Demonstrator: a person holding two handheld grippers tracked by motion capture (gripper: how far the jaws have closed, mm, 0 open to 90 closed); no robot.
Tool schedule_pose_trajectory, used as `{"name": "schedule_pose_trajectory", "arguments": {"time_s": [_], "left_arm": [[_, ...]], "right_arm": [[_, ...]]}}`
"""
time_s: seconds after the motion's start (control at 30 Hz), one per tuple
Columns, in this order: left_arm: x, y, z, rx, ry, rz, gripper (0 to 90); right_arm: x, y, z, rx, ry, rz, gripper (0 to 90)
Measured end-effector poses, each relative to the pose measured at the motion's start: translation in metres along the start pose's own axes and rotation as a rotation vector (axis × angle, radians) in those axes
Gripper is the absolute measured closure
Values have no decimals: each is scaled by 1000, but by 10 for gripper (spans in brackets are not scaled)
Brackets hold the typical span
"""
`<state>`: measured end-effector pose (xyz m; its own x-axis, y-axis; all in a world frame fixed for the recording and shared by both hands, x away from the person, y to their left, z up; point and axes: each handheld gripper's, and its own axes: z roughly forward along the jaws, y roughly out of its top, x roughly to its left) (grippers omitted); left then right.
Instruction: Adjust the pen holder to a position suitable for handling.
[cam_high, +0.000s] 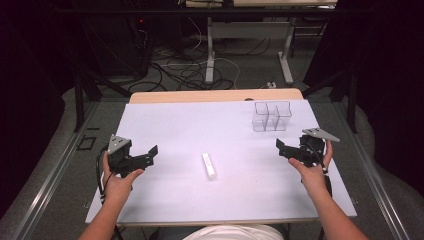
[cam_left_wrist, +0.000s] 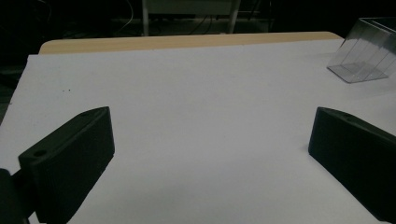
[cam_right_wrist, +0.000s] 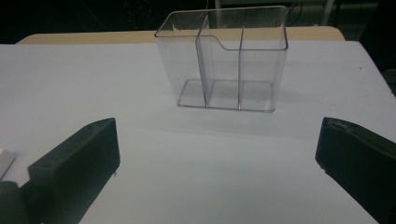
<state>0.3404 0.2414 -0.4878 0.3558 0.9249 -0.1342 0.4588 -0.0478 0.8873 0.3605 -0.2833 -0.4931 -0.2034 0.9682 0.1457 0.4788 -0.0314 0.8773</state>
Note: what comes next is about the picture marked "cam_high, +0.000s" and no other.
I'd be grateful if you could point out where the tangle of black floor cables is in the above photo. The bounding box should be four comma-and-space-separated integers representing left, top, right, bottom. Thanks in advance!
128, 36, 271, 93

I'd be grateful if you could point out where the black computer tower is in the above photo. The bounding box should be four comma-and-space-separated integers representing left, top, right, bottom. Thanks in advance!
81, 14, 152, 78

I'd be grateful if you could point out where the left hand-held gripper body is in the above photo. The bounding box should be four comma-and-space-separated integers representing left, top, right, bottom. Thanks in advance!
106, 133, 155, 178

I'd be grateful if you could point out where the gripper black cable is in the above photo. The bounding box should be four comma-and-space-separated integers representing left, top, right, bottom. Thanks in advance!
95, 145, 110, 205
312, 143, 334, 198

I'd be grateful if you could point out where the white metal desk frame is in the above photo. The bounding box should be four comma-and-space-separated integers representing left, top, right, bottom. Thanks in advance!
203, 15, 297, 86

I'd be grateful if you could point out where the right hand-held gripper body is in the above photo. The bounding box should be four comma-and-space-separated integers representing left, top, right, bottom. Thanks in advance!
287, 127, 341, 168

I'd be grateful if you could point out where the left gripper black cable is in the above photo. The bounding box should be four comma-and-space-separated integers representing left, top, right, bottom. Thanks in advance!
95, 145, 110, 205

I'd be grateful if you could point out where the white remote control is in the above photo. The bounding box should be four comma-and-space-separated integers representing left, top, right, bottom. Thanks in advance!
201, 152, 218, 181

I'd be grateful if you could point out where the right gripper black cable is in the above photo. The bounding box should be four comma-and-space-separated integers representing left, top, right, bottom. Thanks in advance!
312, 143, 334, 198

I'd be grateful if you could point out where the person's left hand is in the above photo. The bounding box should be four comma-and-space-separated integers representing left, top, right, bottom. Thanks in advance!
101, 151, 146, 204

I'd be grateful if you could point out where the white floor cable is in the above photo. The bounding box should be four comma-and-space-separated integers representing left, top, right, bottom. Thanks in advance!
159, 16, 242, 90

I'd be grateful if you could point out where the black metal stand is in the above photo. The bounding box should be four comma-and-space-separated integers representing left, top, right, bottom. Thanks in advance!
301, 68, 359, 135
73, 64, 133, 134

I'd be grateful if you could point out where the person's right hand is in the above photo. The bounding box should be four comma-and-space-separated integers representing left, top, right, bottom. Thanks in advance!
288, 139, 334, 198

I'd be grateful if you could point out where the clear plastic compartment organizer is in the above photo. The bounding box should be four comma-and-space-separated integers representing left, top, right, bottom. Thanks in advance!
251, 100, 293, 133

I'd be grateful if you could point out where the person's white shirt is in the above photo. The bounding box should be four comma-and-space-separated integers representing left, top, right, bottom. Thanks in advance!
182, 224, 285, 240

